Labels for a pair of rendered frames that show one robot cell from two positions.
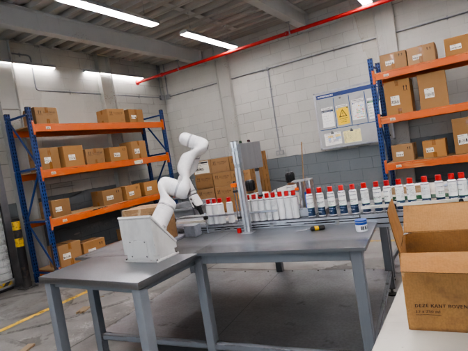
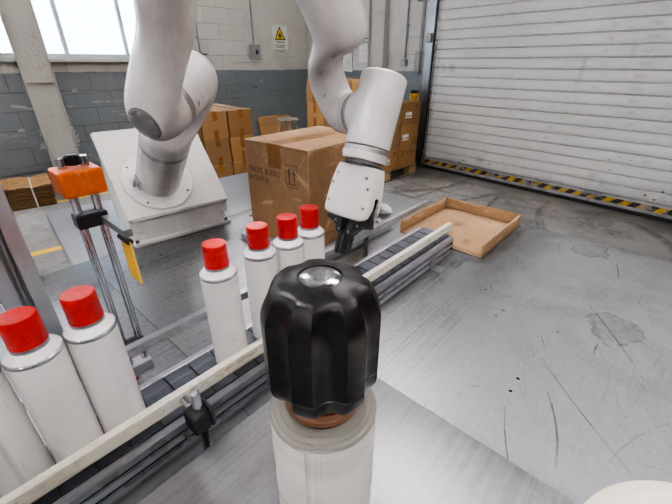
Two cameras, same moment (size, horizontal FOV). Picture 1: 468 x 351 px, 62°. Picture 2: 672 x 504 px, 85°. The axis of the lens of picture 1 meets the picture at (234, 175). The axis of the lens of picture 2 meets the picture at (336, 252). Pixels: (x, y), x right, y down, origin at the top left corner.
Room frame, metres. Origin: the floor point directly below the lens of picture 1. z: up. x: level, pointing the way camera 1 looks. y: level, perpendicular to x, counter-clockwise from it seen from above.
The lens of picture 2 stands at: (3.31, -0.31, 1.30)
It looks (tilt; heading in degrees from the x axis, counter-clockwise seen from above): 27 degrees down; 106
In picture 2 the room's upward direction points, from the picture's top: straight up
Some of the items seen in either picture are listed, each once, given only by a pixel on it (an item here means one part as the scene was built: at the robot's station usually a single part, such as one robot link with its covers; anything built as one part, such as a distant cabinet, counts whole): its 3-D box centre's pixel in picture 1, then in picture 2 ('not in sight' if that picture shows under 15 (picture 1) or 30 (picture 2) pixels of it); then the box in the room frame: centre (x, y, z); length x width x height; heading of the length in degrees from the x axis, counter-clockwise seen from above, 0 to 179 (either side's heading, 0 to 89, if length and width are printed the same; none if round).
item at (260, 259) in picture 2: (221, 210); (262, 283); (3.06, 0.14, 0.98); 0.05 x 0.05 x 0.20
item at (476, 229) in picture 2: not in sight; (461, 223); (3.40, 0.83, 0.85); 0.30 x 0.26 x 0.04; 64
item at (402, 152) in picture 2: not in sight; (363, 130); (2.37, 4.27, 0.57); 1.20 x 0.85 x 1.14; 60
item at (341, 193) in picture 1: (342, 200); not in sight; (2.65, -0.71, 0.98); 0.05 x 0.05 x 0.20
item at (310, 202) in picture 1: (310, 203); not in sight; (2.75, -0.50, 0.98); 0.05 x 0.05 x 0.20
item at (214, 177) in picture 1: (235, 193); not in sight; (7.02, 0.03, 0.70); 1.20 x 0.82 x 1.39; 63
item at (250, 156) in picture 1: (248, 155); not in sight; (2.84, -0.13, 1.38); 0.17 x 0.10 x 0.19; 119
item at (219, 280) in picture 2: (230, 209); (224, 305); (3.03, 0.07, 0.98); 0.05 x 0.05 x 0.20
